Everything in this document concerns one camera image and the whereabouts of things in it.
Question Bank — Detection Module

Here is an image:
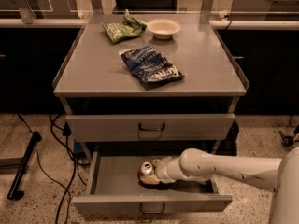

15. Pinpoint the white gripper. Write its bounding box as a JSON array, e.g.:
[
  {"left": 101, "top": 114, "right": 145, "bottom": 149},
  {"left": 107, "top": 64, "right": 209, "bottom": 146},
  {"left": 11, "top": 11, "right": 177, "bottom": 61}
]
[{"left": 139, "top": 156, "right": 182, "bottom": 185}]

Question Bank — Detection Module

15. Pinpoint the red coke can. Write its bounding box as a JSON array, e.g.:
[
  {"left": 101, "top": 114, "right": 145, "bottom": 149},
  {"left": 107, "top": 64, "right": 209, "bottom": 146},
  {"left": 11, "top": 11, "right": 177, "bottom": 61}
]
[{"left": 138, "top": 161, "right": 154, "bottom": 177}]

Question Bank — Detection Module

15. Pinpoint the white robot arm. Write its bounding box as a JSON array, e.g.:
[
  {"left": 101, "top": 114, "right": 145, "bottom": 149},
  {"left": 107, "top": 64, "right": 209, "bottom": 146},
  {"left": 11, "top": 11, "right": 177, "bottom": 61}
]
[{"left": 138, "top": 147, "right": 299, "bottom": 224}]

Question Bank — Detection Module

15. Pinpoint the open grey middle drawer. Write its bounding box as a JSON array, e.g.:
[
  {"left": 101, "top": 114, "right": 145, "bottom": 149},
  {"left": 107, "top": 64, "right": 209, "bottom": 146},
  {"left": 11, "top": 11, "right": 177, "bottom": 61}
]
[{"left": 72, "top": 151, "right": 232, "bottom": 216}]

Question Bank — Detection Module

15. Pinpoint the closed grey top drawer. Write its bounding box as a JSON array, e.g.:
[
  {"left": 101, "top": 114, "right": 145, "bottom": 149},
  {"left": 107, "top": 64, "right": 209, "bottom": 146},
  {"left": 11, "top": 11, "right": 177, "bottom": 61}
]
[{"left": 66, "top": 114, "right": 235, "bottom": 142}]

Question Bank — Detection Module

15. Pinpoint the grey drawer cabinet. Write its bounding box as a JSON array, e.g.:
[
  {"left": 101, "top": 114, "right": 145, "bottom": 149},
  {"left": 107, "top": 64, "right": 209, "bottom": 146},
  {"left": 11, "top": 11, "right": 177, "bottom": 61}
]
[{"left": 51, "top": 13, "right": 250, "bottom": 217}]

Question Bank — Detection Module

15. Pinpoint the blue chip bag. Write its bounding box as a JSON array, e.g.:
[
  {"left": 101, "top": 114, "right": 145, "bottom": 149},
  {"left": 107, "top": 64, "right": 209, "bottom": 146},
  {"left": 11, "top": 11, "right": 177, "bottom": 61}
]
[{"left": 119, "top": 46, "right": 184, "bottom": 90}]

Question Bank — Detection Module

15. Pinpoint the black caster wheel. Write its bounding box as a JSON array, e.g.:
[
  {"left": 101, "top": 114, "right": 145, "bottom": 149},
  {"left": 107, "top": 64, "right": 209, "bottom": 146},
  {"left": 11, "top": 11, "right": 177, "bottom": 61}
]
[{"left": 278, "top": 125, "right": 299, "bottom": 147}]

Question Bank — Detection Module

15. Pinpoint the black floor stand bar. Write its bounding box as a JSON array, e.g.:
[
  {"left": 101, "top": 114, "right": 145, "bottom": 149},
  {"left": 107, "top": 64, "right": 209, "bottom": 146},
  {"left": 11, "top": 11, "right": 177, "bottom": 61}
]
[{"left": 7, "top": 131, "right": 41, "bottom": 201}]

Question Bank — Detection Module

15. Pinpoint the white paper bowl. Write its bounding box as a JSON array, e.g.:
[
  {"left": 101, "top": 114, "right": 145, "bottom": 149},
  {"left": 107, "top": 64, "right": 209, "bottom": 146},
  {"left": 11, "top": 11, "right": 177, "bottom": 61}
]
[{"left": 147, "top": 19, "right": 181, "bottom": 40}]

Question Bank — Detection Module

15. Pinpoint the green chip bag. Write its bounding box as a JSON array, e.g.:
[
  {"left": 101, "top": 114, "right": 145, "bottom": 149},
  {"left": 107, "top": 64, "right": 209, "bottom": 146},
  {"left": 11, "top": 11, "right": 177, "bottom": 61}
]
[{"left": 102, "top": 10, "right": 147, "bottom": 44}]

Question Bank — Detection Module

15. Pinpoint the black floor cable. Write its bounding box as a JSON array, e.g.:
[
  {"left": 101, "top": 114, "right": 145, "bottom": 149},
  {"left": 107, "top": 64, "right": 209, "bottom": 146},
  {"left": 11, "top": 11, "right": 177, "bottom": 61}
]
[{"left": 16, "top": 113, "right": 92, "bottom": 224}]

